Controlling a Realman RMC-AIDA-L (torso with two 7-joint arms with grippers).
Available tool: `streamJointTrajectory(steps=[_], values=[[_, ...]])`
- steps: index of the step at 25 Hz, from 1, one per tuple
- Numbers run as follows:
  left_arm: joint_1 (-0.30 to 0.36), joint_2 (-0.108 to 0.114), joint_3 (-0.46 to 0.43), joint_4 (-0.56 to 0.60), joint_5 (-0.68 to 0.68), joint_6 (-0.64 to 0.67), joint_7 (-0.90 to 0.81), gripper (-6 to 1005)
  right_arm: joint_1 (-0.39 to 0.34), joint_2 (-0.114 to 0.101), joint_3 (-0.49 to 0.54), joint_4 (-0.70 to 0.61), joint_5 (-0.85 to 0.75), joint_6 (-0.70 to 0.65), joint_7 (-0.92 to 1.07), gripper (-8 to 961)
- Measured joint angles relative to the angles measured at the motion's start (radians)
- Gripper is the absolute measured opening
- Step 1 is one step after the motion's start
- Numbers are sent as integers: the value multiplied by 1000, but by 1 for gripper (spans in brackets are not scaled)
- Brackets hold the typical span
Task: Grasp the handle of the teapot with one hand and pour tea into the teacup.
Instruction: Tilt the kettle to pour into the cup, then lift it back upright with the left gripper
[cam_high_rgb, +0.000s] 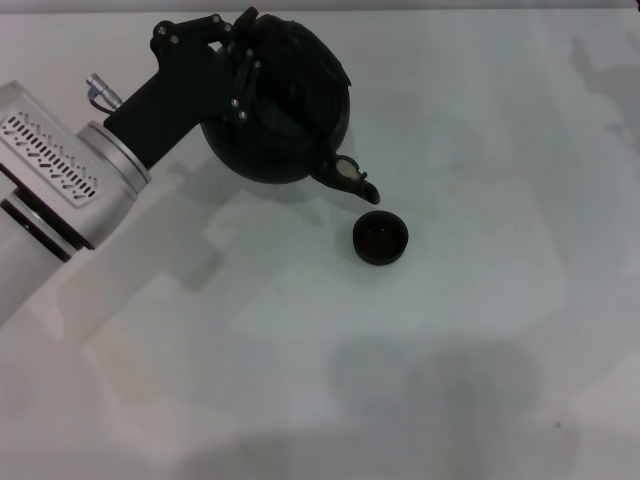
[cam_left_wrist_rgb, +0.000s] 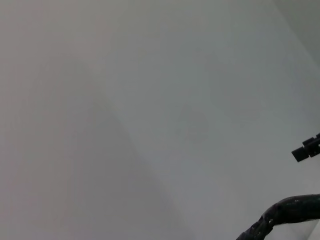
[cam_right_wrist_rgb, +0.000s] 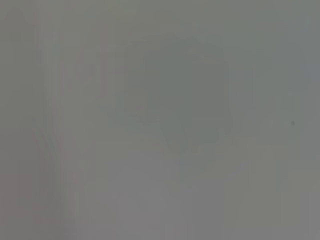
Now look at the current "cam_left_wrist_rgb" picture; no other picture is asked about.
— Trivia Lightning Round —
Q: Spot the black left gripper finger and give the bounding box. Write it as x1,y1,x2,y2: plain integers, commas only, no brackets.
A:
291,132,320,164

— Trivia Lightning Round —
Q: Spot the black round teapot with handle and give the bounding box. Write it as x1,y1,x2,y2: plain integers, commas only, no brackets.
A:
235,193,320,240

